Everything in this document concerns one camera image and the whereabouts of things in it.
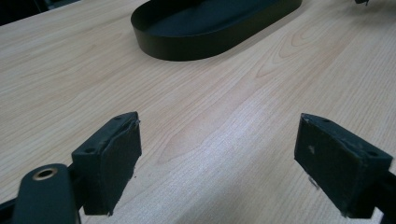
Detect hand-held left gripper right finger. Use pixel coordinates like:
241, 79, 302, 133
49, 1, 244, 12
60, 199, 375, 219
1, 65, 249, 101
293, 113, 394, 219

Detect black oval tray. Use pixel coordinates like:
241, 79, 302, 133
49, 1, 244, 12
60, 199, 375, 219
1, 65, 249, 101
130, 0, 304, 62

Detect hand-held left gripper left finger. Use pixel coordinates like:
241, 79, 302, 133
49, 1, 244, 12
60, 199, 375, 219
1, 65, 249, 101
71, 111, 143, 217

